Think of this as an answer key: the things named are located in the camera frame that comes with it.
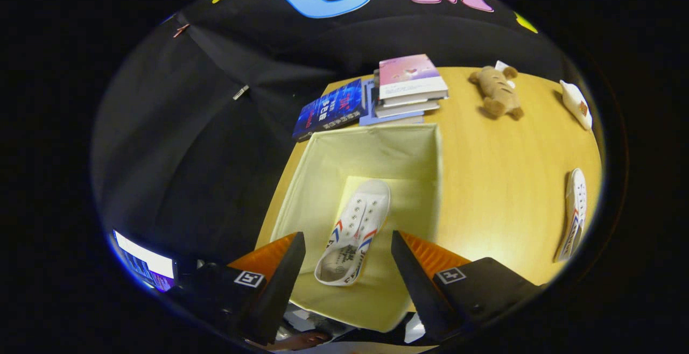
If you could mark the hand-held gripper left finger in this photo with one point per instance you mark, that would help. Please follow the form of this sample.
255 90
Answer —
282 289

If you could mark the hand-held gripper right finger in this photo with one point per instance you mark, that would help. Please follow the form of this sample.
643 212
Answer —
414 289

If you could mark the white striped canvas shoe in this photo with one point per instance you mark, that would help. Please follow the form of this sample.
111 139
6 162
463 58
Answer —
576 203
358 219

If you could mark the cream fabric storage box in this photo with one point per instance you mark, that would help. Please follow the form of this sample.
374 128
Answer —
323 165

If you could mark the lit computer screen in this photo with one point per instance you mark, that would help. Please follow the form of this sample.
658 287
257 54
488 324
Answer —
145 265

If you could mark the black backdrop cloth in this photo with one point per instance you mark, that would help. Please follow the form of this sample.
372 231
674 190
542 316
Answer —
177 144

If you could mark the grey cover book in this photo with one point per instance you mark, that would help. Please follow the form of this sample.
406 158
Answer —
403 109

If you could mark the pale blue book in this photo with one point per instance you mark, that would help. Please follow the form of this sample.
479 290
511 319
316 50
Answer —
367 112

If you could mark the dark blue book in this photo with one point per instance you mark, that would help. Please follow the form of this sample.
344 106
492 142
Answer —
331 109

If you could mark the silver metal clip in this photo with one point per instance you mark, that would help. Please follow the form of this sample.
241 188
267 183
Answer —
240 92

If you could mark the brown plush toy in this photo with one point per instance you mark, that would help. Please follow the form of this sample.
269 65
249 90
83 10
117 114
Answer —
498 93

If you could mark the pink cover book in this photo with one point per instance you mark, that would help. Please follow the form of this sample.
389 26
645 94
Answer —
409 74

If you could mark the white plush toy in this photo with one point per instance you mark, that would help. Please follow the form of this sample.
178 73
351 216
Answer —
573 101

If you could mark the copper cloth clip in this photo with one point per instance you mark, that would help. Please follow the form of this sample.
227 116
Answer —
181 30

